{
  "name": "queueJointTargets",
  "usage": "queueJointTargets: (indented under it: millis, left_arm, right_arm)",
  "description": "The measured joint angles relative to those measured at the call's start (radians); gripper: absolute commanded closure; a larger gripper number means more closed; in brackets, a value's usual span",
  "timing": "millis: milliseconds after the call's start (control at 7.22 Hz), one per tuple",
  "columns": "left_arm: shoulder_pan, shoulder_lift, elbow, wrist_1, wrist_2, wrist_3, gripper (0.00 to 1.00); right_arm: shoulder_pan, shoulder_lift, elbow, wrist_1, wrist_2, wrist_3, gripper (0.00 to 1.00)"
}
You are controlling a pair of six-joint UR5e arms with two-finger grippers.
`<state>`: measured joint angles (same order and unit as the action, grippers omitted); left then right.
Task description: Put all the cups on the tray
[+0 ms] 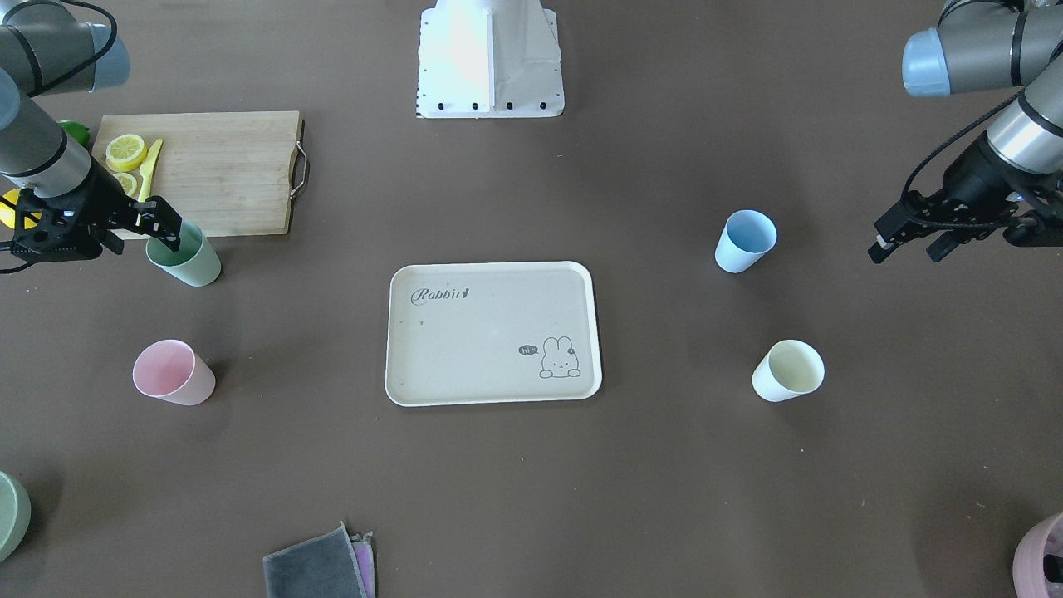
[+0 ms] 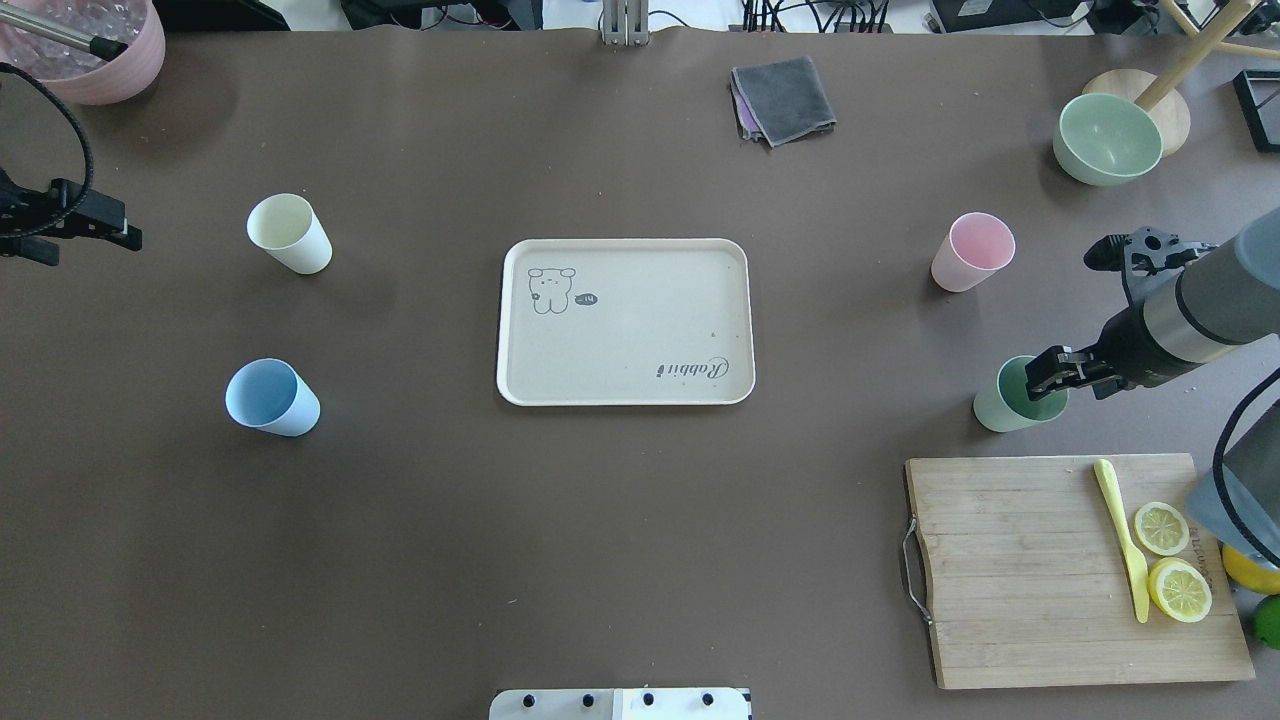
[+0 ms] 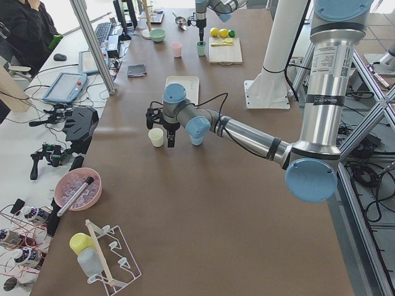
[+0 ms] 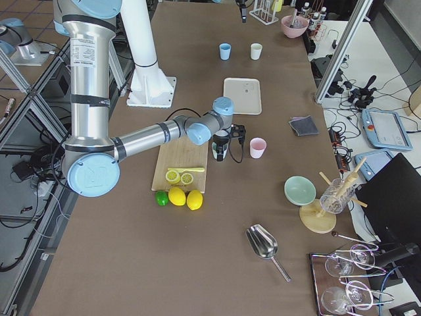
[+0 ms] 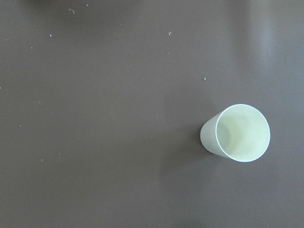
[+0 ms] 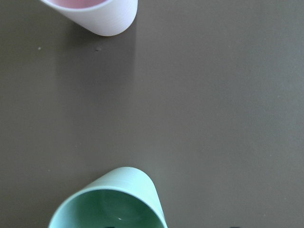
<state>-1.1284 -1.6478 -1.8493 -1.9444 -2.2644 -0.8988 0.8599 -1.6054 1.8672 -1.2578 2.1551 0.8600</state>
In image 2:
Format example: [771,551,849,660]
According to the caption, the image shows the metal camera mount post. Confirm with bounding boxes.
[600,0,650,47]

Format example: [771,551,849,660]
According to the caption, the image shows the upper lemon slice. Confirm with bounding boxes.
[1132,501,1190,557]

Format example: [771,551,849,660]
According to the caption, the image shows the grey folded cloth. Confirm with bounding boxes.
[730,55,837,149]

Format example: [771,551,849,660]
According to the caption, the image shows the green lime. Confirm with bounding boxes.
[1252,594,1280,651]

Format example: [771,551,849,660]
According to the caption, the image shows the pink bowl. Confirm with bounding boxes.
[1,1,165,105]

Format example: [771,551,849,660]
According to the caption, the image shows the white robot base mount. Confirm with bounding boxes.
[488,687,753,719]

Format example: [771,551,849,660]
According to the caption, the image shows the cream rabbit print tray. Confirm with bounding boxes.
[495,238,756,407]

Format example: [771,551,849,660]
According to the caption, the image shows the blue plastic cup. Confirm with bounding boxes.
[224,357,321,437]

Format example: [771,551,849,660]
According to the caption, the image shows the green plastic cup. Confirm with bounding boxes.
[973,355,1069,433]

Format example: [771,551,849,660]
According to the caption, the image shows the lower lemon slice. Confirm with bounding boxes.
[1147,557,1213,623]

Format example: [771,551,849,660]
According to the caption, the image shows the bamboo cutting board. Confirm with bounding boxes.
[905,456,1254,691]

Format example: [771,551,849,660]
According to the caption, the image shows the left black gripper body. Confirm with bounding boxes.
[1,168,95,266]

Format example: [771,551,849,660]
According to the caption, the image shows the cream plastic cup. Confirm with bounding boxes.
[246,193,333,275]

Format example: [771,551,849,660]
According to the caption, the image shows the yellow plastic knife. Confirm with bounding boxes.
[1093,457,1151,624]

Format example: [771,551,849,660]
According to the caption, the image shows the pink plastic cup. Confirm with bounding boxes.
[931,211,1016,293]

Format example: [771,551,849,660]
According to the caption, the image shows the lemon slice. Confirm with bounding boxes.
[1132,501,1190,557]
[1147,557,1213,623]

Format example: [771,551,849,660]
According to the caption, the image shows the purple folded cloth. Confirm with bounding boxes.
[730,83,765,141]

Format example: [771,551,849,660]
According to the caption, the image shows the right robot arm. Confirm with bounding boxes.
[1027,211,1279,566]

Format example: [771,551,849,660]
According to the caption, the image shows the whole lemon near lime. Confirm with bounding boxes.
[1221,544,1280,596]

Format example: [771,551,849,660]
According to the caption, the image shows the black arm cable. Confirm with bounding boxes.
[1212,365,1280,569]
[0,61,95,240]

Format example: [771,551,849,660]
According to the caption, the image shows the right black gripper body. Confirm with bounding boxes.
[1073,307,1190,400]

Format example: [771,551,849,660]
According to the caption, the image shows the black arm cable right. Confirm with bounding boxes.
[1212,365,1280,569]

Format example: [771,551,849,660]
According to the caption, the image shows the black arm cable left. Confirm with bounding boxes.
[0,61,95,240]

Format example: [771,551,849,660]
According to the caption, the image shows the black frame object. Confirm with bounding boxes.
[1231,69,1279,152]

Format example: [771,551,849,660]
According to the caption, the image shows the green bowl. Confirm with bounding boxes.
[1052,94,1164,187]

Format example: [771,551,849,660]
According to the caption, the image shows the wooden stand with round base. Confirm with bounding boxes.
[1083,1,1277,158]

